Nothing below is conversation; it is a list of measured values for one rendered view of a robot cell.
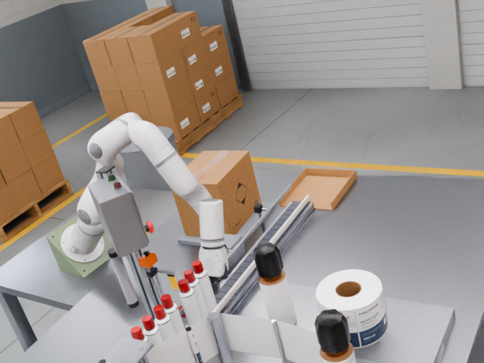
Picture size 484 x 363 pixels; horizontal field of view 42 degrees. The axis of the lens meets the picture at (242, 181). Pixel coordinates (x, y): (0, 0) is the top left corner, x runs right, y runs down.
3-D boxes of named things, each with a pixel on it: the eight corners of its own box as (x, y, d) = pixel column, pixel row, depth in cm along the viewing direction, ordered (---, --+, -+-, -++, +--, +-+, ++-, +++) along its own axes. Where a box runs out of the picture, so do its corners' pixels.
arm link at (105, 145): (119, 213, 258) (92, 236, 247) (98, 196, 260) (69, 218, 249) (140, 129, 221) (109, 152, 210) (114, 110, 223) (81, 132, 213)
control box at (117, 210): (119, 258, 186) (99, 203, 178) (106, 236, 201) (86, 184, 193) (151, 245, 189) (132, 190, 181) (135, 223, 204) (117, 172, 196)
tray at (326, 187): (333, 210, 273) (331, 202, 271) (279, 206, 287) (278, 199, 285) (356, 177, 295) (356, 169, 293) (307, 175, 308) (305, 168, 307)
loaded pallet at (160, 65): (181, 156, 585) (146, 37, 536) (116, 154, 630) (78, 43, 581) (245, 105, 672) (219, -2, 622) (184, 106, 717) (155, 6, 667)
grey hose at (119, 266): (134, 309, 199) (114, 254, 190) (126, 307, 201) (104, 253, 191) (141, 302, 201) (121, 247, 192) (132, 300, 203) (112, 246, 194)
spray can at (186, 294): (202, 335, 210) (186, 287, 201) (188, 334, 212) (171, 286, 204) (208, 325, 214) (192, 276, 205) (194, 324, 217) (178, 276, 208)
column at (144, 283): (166, 341, 220) (105, 172, 191) (156, 339, 222) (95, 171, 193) (173, 333, 223) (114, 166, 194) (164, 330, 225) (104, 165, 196)
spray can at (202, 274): (209, 317, 218) (194, 269, 209) (201, 311, 222) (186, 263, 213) (221, 309, 221) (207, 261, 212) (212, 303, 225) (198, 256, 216)
